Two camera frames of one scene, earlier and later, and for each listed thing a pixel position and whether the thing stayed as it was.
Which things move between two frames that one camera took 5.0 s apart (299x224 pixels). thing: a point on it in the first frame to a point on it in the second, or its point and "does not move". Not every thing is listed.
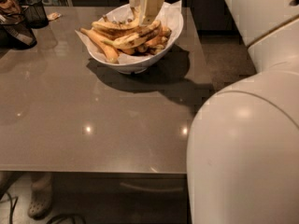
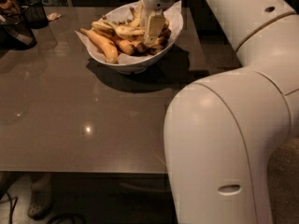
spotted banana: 128,40 to 126,32
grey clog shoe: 41,199 does not move
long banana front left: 108,49 does not move
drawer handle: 152,190 does not move
